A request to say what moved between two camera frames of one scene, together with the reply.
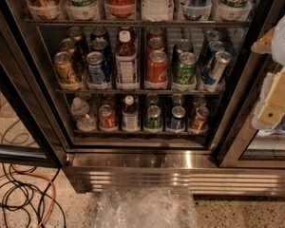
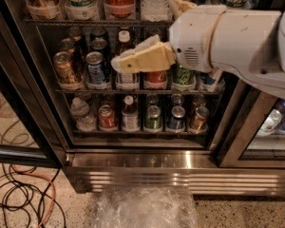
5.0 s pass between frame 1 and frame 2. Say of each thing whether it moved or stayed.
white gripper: moved
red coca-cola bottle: stayed
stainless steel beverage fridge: stayed
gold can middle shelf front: stayed
